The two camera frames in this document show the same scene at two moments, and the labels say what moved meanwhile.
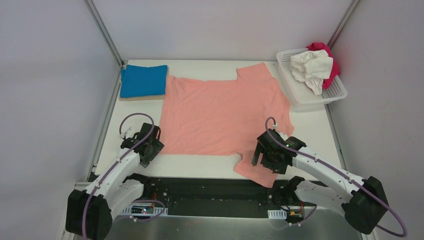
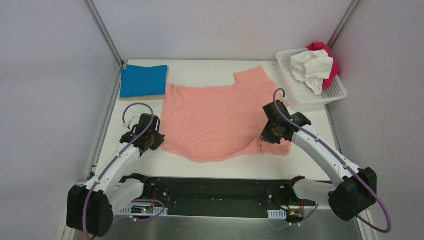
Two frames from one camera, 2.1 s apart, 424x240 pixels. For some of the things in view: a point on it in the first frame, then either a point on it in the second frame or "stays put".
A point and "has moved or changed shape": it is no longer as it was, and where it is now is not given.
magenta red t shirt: [335, 71] stays put
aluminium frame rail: [106, 32] stays put
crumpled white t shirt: [311, 68] stays put
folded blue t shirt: [138, 81] stays put
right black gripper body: [265, 155] → [271, 132]
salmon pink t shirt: [215, 117] has moved or changed shape
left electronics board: [142, 209] stays put
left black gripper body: [152, 149] → [154, 141]
